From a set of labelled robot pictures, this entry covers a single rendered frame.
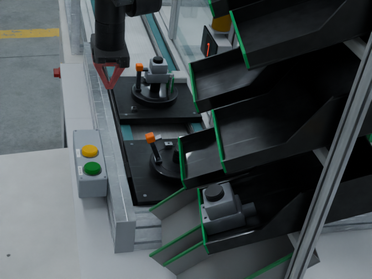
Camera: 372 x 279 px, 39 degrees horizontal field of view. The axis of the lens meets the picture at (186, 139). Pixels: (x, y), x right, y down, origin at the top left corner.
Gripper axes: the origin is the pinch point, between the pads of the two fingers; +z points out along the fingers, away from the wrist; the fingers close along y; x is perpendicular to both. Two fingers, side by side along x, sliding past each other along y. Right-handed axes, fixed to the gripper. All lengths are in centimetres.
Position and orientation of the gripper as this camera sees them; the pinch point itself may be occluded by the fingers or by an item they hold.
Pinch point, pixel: (109, 84)
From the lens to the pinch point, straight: 110.2
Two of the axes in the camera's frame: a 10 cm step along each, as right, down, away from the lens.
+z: -1.0, 8.0, 5.9
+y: -2.2, -6.0, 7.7
